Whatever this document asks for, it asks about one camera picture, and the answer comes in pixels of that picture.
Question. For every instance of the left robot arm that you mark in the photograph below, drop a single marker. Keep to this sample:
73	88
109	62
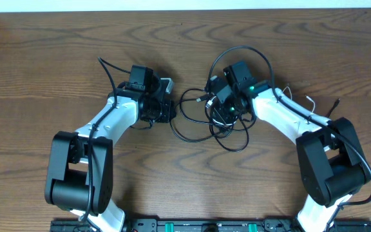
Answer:
80	168

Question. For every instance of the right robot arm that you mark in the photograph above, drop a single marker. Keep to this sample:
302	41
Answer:
333	166

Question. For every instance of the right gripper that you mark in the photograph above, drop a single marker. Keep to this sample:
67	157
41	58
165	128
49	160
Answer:
218	110

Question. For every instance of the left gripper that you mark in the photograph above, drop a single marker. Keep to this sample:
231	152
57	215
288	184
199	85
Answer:
169	114

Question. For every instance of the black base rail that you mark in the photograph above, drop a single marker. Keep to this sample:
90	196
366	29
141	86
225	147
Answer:
153	225

